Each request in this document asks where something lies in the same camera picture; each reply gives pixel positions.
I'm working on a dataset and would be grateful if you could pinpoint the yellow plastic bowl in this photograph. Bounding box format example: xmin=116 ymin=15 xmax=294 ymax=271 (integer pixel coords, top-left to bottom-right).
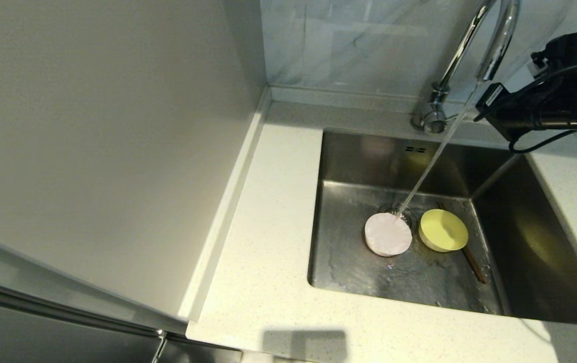
xmin=418 ymin=209 xmax=470 ymax=253

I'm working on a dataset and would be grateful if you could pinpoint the brown wooden chopstick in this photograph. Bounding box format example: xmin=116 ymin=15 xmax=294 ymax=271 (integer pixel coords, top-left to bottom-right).
xmin=437 ymin=202 xmax=486 ymax=284
xmin=438 ymin=202 xmax=487 ymax=284

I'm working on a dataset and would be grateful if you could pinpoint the pink plastic bowl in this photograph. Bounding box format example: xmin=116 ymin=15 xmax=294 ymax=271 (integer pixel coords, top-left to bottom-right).
xmin=364 ymin=212 xmax=413 ymax=258

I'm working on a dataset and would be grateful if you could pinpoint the stainless steel sink basin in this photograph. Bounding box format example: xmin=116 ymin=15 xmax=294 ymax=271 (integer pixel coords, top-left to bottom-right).
xmin=307 ymin=129 xmax=577 ymax=326

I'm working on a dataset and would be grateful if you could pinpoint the chrome gooseneck faucet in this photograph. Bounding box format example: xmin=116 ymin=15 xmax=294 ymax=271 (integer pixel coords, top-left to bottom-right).
xmin=410 ymin=0 xmax=521 ymax=136

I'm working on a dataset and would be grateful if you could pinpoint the clear running water stream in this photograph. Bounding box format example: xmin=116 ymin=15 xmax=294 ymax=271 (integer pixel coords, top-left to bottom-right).
xmin=398 ymin=80 xmax=482 ymax=221

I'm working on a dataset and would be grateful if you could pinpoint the round metal drain strainer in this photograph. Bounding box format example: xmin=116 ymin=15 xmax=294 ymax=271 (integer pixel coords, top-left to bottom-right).
xmin=378 ymin=203 xmax=419 ymax=232

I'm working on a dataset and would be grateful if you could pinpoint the beige tall cabinet side panel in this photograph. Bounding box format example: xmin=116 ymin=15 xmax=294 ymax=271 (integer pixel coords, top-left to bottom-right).
xmin=0 ymin=0 xmax=271 ymax=333

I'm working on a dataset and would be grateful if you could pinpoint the grey cabinet door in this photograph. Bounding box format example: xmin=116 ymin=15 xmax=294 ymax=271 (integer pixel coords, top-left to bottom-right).
xmin=0 ymin=276 xmax=163 ymax=363

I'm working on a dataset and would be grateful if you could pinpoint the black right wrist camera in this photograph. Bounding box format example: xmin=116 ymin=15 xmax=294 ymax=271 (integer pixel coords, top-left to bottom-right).
xmin=475 ymin=83 xmax=511 ymax=122

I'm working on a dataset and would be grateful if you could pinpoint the chrome cabinet handle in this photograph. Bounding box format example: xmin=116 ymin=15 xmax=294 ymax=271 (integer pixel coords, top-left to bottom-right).
xmin=150 ymin=329 xmax=168 ymax=363

